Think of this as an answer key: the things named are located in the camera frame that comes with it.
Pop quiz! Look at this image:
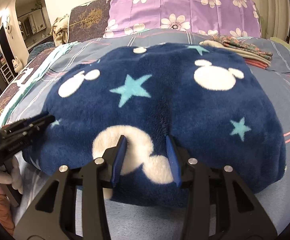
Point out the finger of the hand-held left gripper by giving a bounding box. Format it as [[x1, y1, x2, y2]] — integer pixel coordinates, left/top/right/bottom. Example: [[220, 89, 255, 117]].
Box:
[[3, 115, 55, 143], [0, 112, 49, 135]]

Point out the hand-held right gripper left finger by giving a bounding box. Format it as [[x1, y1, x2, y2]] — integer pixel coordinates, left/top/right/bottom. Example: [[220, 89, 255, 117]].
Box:
[[13, 134, 128, 240]]

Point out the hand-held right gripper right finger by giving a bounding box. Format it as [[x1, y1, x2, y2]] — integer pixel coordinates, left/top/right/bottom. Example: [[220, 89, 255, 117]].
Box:
[[165, 134, 278, 240]]

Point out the blue fleece star pajama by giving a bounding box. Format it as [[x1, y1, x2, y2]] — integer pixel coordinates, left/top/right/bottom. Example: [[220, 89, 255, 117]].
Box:
[[25, 42, 287, 208]]

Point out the stack of folded clothes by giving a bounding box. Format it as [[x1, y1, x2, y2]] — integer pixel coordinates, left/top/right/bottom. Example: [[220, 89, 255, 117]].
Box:
[[199, 39, 271, 64]]

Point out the dark tree print mat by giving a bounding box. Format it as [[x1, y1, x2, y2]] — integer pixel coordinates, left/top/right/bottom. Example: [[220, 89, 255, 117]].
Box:
[[0, 47, 58, 120]]

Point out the white ladder shelf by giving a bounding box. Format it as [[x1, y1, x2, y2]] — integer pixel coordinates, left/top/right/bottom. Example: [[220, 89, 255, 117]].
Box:
[[0, 55, 14, 84]]

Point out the white cat figurine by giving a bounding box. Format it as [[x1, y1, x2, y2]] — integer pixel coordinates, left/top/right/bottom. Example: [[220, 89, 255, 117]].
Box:
[[12, 56, 22, 74]]

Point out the teal knit blanket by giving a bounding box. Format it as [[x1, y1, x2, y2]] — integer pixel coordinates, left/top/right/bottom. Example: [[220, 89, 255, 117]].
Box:
[[28, 42, 58, 60]]

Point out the turquoise sheet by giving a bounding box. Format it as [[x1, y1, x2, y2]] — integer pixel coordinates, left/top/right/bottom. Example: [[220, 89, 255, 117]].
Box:
[[0, 42, 79, 120]]

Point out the white cabinet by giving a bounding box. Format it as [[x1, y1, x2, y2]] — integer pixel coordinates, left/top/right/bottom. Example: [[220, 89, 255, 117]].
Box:
[[19, 7, 48, 39]]

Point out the beige striped cloth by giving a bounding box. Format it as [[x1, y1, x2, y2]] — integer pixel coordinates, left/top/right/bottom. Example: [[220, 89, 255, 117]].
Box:
[[51, 15, 72, 47]]

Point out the dark tree print cushion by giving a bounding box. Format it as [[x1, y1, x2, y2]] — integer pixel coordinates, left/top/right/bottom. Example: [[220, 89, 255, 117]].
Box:
[[68, 1, 114, 43]]

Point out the pink folded cloth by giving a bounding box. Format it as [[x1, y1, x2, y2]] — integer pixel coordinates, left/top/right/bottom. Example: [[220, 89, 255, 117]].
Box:
[[243, 58, 270, 70]]

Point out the floral folded cloth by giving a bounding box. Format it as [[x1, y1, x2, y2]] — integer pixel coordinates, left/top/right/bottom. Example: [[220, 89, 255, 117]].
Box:
[[210, 35, 273, 61]]

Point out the purple floral pillow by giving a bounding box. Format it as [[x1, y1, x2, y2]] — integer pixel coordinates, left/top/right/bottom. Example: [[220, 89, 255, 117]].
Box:
[[102, 0, 263, 39]]

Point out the green bed sheet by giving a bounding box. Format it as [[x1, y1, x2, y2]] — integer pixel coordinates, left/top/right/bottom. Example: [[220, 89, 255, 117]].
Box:
[[270, 36, 290, 70]]

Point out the white pleated curtain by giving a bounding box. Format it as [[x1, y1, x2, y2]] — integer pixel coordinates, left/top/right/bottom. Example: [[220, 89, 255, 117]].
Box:
[[257, 0, 290, 63]]

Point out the white round wall fixture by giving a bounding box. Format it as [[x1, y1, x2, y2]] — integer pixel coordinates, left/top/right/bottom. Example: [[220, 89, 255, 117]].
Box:
[[5, 16, 13, 40]]

